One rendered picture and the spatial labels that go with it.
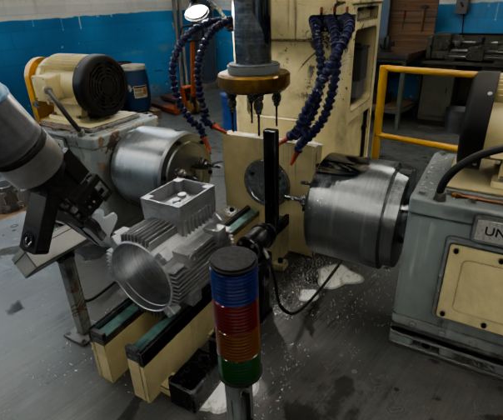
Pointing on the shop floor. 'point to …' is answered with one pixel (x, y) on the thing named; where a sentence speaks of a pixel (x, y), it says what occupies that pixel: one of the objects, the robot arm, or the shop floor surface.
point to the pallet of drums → (137, 89)
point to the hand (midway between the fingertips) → (102, 245)
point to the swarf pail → (454, 119)
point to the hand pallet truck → (183, 87)
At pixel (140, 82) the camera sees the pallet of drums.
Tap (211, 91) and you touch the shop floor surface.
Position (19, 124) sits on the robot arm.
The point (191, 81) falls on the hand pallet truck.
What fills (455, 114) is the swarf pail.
